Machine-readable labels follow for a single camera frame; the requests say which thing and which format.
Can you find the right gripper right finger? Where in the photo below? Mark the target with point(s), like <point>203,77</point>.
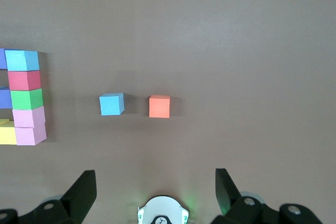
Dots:
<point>228,197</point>

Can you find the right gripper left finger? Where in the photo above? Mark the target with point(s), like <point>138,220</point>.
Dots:
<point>78,197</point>

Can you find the pink foam cube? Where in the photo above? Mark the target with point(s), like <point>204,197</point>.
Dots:
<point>26,117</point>
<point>27,136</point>

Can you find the yellow foam cube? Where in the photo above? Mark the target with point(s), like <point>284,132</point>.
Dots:
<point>7,135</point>

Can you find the green foam cube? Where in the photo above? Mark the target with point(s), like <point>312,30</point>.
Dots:
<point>25,99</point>

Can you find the purple foam cube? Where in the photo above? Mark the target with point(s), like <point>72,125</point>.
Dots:
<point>2,58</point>
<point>4,98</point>

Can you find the red foam cube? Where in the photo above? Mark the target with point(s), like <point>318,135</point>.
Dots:
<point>22,80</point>

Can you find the blue foam cube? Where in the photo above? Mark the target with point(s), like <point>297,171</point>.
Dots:
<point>111,104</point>
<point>18,61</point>

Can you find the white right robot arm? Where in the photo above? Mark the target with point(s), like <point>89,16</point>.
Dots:
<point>162,211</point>

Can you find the orange foam cube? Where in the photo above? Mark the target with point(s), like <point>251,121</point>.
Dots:
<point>159,106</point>

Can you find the brown table mat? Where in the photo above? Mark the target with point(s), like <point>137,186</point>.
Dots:
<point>210,51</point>

